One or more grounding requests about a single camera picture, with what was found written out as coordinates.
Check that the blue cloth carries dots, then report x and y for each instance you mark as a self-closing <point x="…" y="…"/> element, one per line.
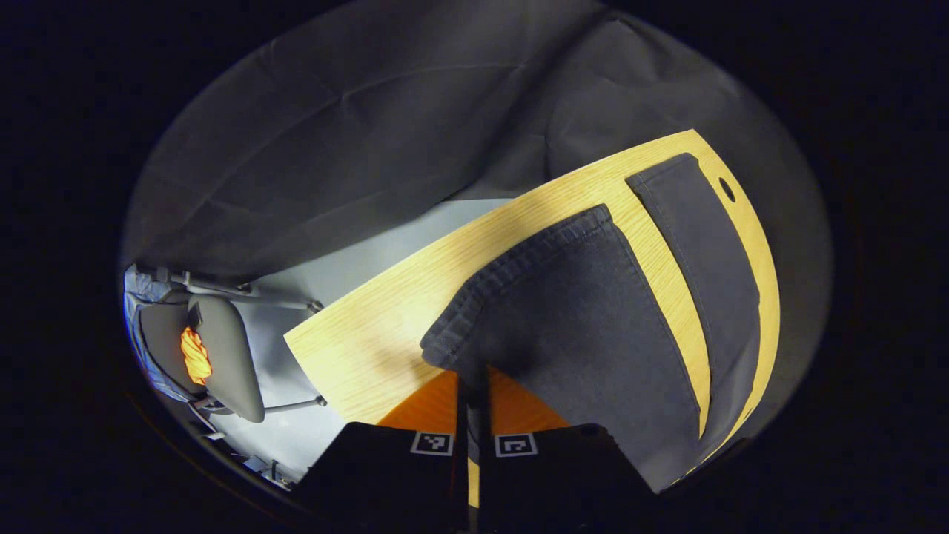
<point x="136" y="348"/>

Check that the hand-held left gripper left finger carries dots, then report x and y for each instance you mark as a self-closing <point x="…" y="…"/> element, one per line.
<point x="461" y="415"/>

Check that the grey office chair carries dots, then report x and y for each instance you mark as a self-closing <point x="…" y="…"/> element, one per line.
<point x="233" y="356"/>

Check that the orange item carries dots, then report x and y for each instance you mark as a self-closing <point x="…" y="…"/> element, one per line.
<point x="196" y="357"/>

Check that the dark blue jeans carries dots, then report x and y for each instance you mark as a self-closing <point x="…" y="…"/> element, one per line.
<point x="578" y="319"/>

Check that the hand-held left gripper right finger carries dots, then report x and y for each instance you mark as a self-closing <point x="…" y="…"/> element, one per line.
<point x="482" y="415"/>

